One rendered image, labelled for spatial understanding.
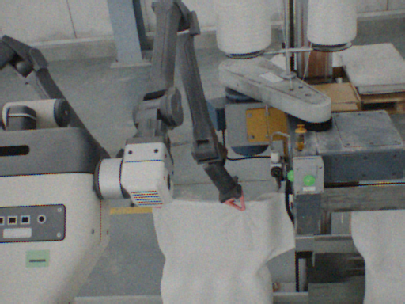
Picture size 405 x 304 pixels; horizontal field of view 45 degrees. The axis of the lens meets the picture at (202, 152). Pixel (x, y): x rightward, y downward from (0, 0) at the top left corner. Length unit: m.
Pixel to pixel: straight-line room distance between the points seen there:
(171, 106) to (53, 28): 5.94
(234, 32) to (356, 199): 0.64
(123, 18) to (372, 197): 4.97
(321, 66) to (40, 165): 1.04
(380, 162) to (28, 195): 0.87
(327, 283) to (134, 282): 1.25
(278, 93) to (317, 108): 0.15
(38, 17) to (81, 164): 6.05
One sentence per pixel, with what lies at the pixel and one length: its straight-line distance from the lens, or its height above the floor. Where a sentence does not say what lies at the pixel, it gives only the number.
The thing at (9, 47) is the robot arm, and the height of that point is 1.62.
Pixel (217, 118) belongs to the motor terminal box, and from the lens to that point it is 1.70.
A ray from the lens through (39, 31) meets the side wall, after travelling 7.11.
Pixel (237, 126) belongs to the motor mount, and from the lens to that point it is 1.71.
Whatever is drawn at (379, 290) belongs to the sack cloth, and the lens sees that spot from 1.80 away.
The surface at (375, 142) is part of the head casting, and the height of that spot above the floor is 1.34.
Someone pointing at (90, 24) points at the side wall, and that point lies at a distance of 6.85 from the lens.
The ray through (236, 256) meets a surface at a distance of 1.72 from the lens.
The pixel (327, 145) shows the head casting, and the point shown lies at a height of 1.34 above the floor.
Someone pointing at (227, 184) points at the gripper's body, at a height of 1.17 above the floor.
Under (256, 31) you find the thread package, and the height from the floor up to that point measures 1.59.
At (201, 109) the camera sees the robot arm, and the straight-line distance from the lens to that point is 1.44.
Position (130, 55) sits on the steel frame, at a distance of 6.35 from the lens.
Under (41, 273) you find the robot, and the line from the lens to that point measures 1.07.
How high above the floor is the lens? 2.00
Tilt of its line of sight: 29 degrees down
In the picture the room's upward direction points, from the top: 7 degrees counter-clockwise
